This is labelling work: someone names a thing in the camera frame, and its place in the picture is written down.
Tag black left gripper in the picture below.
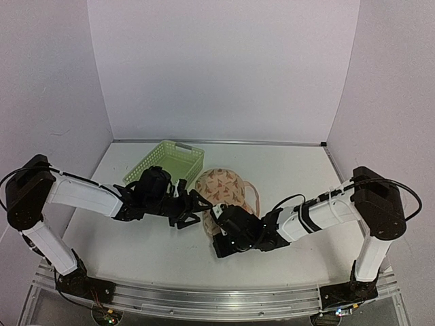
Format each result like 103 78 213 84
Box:
145 189 213 230

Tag floral mesh laundry bag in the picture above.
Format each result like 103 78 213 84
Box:
194 168 260 219

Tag green plastic basket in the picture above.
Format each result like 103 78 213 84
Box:
123 140 205 187

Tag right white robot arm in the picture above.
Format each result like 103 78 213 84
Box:
210 166 422 301

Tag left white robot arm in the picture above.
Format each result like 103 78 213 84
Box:
1 154 213 297

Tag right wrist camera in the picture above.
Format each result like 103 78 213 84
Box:
210 203 228 223

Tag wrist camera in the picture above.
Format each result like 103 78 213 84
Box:
173 179 188 198
210 203 228 223

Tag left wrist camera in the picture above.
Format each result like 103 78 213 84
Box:
173 179 188 198

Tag aluminium front rail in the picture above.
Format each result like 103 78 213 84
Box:
32 257 400 315

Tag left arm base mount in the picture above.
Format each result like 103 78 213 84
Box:
54 257 116 304

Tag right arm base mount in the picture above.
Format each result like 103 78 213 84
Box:
319 274 379 312

